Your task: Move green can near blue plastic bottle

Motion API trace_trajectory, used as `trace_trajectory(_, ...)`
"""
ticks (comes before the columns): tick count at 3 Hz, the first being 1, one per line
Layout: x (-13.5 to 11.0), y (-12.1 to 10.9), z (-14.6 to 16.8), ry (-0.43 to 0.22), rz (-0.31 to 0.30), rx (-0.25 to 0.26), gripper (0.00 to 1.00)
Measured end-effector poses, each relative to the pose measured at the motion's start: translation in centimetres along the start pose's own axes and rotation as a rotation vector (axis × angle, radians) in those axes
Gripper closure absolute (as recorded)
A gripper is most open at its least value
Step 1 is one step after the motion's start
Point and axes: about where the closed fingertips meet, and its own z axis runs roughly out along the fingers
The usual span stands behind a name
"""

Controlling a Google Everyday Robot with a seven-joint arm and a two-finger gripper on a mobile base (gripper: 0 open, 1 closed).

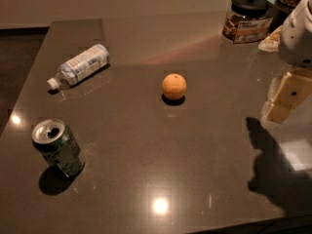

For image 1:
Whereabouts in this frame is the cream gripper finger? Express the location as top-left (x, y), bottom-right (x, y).
top-left (262, 67), bottom-right (312, 123)

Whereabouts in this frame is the green soda can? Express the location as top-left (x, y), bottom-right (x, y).
top-left (31, 119), bottom-right (85, 178)

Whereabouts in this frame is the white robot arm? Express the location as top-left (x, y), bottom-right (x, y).
top-left (262, 0), bottom-right (312, 124)

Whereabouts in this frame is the clear plastic water bottle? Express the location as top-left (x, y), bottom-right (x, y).
top-left (47, 44), bottom-right (109, 90)

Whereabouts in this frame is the crumpled snack wrapper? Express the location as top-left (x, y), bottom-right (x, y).
top-left (258, 26), bottom-right (282, 53)

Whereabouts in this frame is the glass jar with black lid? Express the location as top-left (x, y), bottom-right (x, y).
top-left (222, 0), bottom-right (272, 44)

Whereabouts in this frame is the orange fruit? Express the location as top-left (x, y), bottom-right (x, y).
top-left (162, 73), bottom-right (187, 100)

